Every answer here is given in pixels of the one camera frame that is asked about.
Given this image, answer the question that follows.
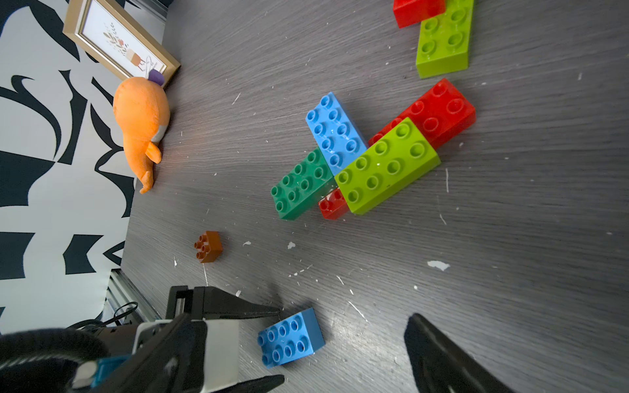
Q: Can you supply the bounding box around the lime lego brick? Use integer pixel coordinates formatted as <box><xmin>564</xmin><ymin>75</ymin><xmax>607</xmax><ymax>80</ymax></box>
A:
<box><xmin>415</xmin><ymin>0</ymin><xmax>475</xmax><ymax>79</ymax></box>
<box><xmin>335</xmin><ymin>118</ymin><xmax>441</xmax><ymax>215</ymax></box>

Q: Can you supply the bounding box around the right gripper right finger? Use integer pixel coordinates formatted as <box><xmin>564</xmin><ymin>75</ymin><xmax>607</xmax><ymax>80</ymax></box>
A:
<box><xmin>404</xmin><ymin>314</ymin><xmax>513</xmax><ymax>393</ymax></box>

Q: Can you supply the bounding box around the dark green lego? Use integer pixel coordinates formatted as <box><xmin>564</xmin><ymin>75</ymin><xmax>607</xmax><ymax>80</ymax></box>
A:
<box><xmin>270</xmin><ymin>148</ymin><xmax>337</xmax><ymax>220</ymax></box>

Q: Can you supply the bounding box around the blue lego brick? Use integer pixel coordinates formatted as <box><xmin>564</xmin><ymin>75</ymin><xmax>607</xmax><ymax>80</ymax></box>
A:
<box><xmin>257</xmin><ymin>308</ymin><xmax>325</xmax><ymax>368</ymax></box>
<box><xmin>306</xmin><ymin>92</ymin><xmax>368</xmax><ymax>176</ymax></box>

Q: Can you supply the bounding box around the orange small lego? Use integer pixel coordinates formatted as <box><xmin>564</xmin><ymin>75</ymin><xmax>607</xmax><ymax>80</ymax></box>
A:
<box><xmin>194</xmin><ymin>231</ymin><xmax>224</xmax><ymax>264</ymax></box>

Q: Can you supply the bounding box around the orange whale plush toy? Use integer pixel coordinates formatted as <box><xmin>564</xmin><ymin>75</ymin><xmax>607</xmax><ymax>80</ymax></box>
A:
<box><xmin>113</xmin><ymin>70</ymin><xmax>170</xmax><ymax>194</ymax></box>

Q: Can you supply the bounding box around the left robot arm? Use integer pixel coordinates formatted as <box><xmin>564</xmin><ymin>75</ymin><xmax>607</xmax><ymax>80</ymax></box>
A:
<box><xmin>1</xmin><ymin>286</ymin><xmax>279</xmax><ymax>392</ymax></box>

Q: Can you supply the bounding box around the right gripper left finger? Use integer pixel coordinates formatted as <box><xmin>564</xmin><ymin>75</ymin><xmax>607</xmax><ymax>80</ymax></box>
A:
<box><xmin>98</xmin><ymin>314</ymin><xmax>207</xmax><ymax>392</ymax></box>

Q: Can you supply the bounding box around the red lego brick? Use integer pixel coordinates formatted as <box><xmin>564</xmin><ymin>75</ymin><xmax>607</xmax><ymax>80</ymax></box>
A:
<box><xmin>369</xmin><ymin>79</ymin><xmax>476</xmax><ymax>150</ymax></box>
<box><xmin>319</xmin><ymin>188</ymin><xmax>350</xmax><ymax>220</ymax></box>
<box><xmin>392</xmin><ymin>0</ymin><xmax>446</xmax><ymax>29</ymax></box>

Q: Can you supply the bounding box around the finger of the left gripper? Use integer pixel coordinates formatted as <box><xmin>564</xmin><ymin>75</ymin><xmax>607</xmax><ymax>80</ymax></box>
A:
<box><xmin>230</xmin><ymin>374</ymin><xmax>285</xmax><ymax>393</ymax></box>
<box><xmin>165</xmin><ymin>286</ymin><xmax>281</xmax><ymax>320</ymax></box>

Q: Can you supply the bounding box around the red lego brick top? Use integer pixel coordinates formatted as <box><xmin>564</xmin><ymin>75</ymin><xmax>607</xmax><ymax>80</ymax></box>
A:
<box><xmin>369</xmin><ymin>79</ymin><xmax>476</xmax><ymax>150</ymax></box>

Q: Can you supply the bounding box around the framed plant picture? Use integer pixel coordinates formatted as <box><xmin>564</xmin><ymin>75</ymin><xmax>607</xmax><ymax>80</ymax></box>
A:
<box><xmin>63</xmin><ymin>0</ymin><xmax>180</xmax><ymax>84</ymax></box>

